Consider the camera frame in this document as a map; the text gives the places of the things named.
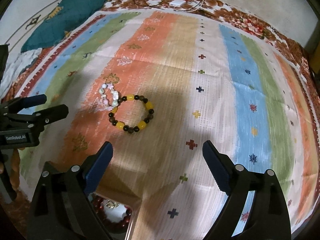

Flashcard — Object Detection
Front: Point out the small gold charm pendant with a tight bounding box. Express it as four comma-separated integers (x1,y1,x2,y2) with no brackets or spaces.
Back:
104,199,119,209

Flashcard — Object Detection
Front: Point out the white shell bead bracelet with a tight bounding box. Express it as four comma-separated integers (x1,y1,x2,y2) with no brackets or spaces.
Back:
98,83,121,111

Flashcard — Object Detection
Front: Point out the red bead bracelet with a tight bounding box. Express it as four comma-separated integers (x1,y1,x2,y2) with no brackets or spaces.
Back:
90,195,133,229

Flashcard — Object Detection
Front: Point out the teal pillow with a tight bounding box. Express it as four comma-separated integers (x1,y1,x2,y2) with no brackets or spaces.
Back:
21,0,106,53

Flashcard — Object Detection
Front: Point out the white crumpled cloth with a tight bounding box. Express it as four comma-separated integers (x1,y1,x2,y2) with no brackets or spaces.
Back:
1,48,43,99

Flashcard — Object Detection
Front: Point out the colourful striped cloth mat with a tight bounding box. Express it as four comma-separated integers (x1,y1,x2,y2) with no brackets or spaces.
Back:
15,10,318,235

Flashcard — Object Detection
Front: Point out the white charger adapter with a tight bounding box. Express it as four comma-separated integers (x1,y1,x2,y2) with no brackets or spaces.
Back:
169,0,186,7

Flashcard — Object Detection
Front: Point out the yellow and brown bead bracelet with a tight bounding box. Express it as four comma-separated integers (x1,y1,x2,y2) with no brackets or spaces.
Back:
107,93,155,134

